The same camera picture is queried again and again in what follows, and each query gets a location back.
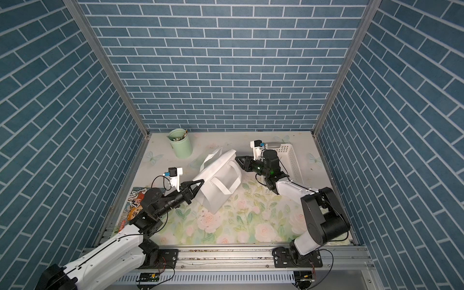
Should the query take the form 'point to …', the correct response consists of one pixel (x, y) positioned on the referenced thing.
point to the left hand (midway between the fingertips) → (207, 185)
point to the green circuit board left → (148, 277)
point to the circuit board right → (303, 275)
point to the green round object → (180, 142)
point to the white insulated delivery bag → (221, 174)
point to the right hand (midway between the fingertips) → (239, 158)
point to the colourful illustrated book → (133, 206)
